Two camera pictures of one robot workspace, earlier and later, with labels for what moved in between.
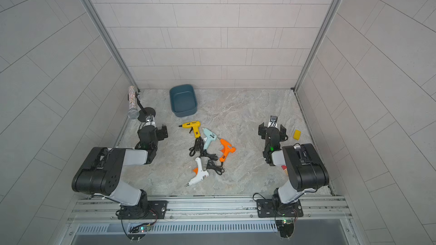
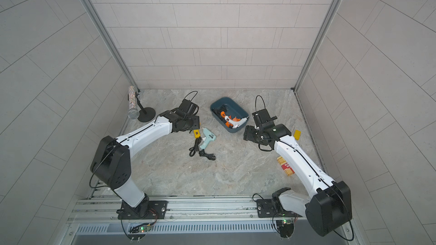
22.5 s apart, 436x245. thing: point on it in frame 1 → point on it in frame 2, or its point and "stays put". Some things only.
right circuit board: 286,228 stays put
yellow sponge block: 297,134 stays put
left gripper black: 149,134 → 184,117
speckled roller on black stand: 136,110 stays put
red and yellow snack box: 284,168 stays put
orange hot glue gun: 227,147 → 222,113
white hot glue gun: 200,173 → 236,122
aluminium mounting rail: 205,209 stays put
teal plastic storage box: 183,98 → 233,109
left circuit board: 138,232 stays put
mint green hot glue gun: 210,136 stays put
